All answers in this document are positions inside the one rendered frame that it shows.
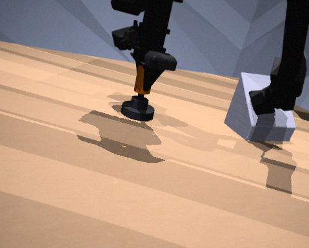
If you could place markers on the orange knob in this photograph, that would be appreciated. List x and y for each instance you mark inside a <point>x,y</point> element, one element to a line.
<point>139,82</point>

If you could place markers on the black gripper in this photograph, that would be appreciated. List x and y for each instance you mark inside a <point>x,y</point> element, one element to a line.
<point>152,56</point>

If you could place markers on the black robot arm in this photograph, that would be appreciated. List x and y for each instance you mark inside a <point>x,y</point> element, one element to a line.
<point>288,72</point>

